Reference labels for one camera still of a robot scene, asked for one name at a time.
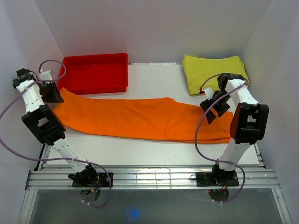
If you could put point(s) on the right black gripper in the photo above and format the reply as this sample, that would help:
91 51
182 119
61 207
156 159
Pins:
221 111

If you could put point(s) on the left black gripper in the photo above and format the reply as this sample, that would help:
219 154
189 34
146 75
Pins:
55 96

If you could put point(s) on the orange trousers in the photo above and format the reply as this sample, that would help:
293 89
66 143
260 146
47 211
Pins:
160 119

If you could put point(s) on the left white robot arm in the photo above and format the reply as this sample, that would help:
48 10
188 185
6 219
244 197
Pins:
47 127

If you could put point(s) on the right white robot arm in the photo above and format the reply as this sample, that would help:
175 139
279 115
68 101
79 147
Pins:
246 128

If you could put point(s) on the folded yellow trousers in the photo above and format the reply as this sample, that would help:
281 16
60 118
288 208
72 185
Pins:
198 70

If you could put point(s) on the red plastic tray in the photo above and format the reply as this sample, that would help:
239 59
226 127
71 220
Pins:
95 74

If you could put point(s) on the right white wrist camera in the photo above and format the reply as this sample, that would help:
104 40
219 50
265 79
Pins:
208 92

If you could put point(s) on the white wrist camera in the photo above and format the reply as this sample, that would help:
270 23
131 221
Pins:
208 92
46 75

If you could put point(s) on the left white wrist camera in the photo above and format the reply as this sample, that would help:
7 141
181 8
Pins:
46 75

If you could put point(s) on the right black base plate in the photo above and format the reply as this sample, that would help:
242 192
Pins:
207 179

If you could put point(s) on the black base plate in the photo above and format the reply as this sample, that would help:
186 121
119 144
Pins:
103 181
207 179

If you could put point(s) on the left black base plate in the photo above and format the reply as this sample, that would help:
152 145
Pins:
103 181

